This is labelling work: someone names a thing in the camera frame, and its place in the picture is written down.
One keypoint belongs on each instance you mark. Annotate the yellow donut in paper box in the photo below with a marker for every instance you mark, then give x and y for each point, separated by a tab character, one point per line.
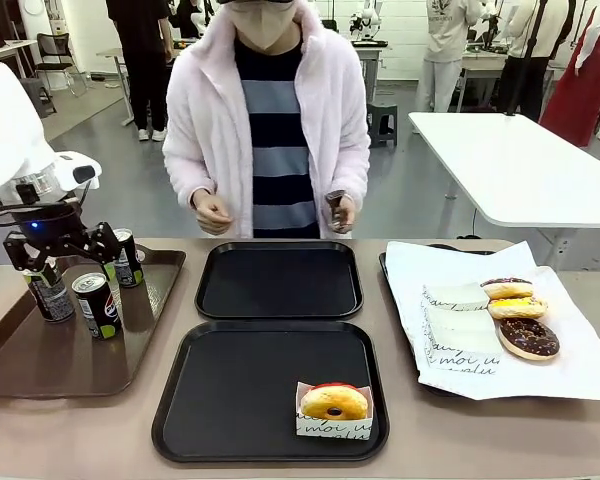
330	430

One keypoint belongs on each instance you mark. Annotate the white paper sheet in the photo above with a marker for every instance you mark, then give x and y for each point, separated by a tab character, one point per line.
555	290

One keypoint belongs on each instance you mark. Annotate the person in cream sweater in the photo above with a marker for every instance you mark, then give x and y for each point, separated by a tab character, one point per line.
530	40

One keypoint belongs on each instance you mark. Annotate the large chocolate sprinkle donut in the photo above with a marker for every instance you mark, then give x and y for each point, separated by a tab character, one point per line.
528	337

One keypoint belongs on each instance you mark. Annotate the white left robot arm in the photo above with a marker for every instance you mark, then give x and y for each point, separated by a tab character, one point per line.
5	130

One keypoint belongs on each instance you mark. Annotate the small chocolate iced donut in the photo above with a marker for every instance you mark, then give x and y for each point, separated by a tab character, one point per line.
505	288

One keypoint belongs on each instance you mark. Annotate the person in white hoodie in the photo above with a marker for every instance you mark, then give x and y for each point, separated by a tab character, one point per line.
445	50

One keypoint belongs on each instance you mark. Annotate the person's left hand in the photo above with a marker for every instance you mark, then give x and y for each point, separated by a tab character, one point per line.
346	217

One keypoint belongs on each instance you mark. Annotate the beige face mask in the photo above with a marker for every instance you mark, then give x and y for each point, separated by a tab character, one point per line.
265	25

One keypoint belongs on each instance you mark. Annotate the yellow iced donut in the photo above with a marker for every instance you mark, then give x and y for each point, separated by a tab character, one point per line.
517	307

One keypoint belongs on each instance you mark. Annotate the grey background table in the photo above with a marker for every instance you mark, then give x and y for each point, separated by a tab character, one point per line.
485	62
117	54
370	55

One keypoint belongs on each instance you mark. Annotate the black stand pole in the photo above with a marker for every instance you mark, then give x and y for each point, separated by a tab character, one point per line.
526	55

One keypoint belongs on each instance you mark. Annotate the person in pink jacket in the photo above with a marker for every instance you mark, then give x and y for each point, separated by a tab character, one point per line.
205	100

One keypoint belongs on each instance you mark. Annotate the black tray under paper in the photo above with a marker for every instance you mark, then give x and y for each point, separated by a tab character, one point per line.
383	272

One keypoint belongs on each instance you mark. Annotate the black square tray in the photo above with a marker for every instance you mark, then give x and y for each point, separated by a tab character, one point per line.
230	390
280	280

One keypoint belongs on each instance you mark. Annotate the brown plastic tray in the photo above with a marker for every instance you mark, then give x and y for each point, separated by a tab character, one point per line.
55	355

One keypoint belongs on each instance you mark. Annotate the metal tongs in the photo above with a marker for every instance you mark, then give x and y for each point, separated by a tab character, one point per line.
334	200

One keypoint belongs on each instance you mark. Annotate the person's right forearm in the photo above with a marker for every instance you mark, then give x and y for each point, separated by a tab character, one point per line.
185	170

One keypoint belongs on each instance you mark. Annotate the black soda can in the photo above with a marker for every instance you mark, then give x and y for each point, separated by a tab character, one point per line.
52	300
130	270
97	310

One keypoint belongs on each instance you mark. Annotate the white table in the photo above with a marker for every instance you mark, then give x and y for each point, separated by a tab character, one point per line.
515	165

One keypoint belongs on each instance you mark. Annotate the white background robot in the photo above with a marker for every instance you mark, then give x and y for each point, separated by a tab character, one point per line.
365	20

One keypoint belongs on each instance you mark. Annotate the navy grey striped sweater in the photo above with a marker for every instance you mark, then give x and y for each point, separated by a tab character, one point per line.
277	150

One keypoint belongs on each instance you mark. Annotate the black office chair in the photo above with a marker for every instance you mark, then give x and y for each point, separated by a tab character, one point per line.
55	55

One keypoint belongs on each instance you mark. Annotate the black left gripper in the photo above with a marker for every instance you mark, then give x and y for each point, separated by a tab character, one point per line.
47	220

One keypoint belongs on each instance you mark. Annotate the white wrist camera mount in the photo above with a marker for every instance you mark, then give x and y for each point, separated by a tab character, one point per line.
77	172

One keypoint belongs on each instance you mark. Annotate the glazed donut with red icing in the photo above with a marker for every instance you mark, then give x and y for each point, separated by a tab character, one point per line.
325	400

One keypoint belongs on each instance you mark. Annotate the person in black clothes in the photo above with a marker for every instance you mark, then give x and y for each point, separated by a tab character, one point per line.
140	60

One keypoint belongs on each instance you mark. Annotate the person's right hand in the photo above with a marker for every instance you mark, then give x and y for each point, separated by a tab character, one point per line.
212	212

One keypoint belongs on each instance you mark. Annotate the person's left forearm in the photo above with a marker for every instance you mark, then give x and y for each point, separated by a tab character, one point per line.
357	165

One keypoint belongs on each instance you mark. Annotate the grey plastic stool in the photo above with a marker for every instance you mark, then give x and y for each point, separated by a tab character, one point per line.
382	120

